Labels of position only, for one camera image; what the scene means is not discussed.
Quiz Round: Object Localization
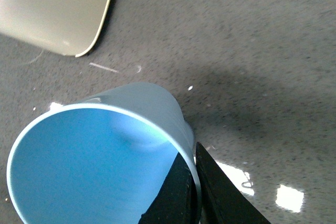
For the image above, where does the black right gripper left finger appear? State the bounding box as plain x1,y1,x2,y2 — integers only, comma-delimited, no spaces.
139,154,197,224

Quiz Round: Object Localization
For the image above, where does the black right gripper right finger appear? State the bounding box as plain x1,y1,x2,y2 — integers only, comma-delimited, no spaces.
196,142,270,223

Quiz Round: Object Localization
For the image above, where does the light blue plastic cup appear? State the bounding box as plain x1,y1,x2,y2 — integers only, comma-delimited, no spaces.
6,82,202,223

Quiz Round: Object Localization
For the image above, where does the cream white toaster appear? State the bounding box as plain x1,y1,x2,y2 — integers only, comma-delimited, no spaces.
1,0,111,57

